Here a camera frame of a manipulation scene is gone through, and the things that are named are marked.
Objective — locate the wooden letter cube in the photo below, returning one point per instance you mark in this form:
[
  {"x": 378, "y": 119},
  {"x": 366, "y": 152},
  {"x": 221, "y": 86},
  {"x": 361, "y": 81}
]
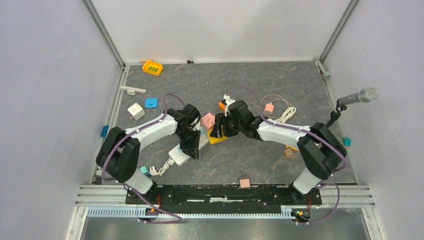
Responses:
[{"x": 288, "y": 153}]

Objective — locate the teal cube right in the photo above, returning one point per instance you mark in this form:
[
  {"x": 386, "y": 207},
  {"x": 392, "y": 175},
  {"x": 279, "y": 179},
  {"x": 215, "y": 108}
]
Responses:
[{"x": 346, "y": 141}]

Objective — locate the blue wall clip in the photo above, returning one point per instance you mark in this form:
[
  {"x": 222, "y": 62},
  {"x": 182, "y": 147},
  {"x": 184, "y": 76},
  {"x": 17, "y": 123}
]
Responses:
[{"x": 104, "y": 131}]

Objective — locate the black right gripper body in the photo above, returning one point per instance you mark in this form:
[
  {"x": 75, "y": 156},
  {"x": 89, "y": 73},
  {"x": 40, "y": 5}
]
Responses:
[{"x": 232, "y": 127}]

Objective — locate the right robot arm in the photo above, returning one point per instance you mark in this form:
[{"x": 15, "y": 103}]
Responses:
[{"x": 322, "y": 153}]

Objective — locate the pink charger with cable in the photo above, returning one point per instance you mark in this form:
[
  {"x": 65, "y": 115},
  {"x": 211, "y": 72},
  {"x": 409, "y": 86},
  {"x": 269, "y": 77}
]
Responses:
[{"x": 269, "y": 108}]

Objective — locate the pink cube socket adapter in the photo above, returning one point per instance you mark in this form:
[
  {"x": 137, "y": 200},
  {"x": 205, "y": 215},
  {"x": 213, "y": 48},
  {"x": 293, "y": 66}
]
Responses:
[{"x": 208, "y": 121}]

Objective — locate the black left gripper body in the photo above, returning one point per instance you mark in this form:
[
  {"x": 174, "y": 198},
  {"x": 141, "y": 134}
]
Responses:
[{"x": 189, "y": 138}]

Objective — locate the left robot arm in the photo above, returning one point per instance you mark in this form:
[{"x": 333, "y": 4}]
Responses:
[{"x": 119, "y": 153}]

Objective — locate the teal plug adapter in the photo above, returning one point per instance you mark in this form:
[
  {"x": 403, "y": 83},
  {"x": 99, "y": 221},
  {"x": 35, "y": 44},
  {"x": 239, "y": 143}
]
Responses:
[{"x": 144, "y": 170}]

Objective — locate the yellow cube socket adapter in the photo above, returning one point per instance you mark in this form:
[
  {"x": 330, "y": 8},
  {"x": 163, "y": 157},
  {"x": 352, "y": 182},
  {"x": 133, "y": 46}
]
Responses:
[{"x": 215, "y": 140}]

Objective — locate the orange power strip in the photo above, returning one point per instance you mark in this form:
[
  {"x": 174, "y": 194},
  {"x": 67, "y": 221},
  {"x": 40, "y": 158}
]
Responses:
[{"x": 222, "y": 105}]

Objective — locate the grey microphone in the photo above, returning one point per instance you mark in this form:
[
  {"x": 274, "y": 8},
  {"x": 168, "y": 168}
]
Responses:
[{"x": 365, "y": 95}]

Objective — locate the yellow toy brick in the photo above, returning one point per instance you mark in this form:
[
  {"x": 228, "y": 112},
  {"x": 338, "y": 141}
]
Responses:
[{"x": 152, "y": 68}]

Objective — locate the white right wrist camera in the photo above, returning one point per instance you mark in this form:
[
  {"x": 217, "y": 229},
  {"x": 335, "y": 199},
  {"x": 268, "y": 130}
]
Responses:
[{"x": 227, "y": 102}]

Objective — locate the small pink plug adapter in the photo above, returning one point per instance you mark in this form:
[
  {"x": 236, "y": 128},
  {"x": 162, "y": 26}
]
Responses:
[{"x": 244, "y": 182}]

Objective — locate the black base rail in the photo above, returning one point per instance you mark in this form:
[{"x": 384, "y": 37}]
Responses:
[{"x": 229, "y": 198}]

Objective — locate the white cube adapter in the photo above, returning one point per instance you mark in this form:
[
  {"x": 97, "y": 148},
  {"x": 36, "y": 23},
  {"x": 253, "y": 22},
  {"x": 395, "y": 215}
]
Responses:
[{"x": 136, "y": 111}]

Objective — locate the blue rounded adapter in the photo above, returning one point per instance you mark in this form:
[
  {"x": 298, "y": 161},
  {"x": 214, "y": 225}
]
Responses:
[{"x": 151, "y": 103}]

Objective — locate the white flat bracket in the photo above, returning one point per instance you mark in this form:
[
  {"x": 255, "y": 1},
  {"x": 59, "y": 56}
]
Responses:
[{"x": 132, "y": 90}]

